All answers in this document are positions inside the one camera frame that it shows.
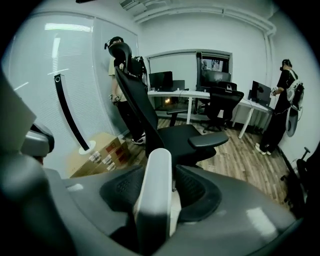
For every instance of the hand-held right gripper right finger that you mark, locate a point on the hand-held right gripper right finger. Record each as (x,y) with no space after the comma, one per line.
(237,212)

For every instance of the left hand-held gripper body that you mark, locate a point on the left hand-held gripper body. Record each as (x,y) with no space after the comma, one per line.
(37,142)

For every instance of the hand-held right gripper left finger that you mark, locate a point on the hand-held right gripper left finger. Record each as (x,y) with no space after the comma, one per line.
(87,212)

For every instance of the brown cardboard box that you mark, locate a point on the brown cardboard box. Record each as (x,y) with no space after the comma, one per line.
(125,155)
(112,153)
(80,167)

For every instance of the black office chair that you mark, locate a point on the black office chair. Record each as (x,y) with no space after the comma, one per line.
(302,170)
(222,105)
(175,135)

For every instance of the white desk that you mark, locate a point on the white desk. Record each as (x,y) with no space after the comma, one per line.
(190,93)
(252,103)

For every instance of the black computer monitor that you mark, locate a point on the black computer monitor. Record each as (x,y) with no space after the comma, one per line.
(215,78)
(161,80)
(260,91)

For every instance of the small black monitor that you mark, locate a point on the small black monitor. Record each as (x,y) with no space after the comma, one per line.
(178,85)

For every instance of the white ceiling vent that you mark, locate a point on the white ceiling vent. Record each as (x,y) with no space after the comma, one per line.
(132,4)

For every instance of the white ceiling pipes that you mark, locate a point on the white ceiling pipes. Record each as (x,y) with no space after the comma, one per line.
(190,12)

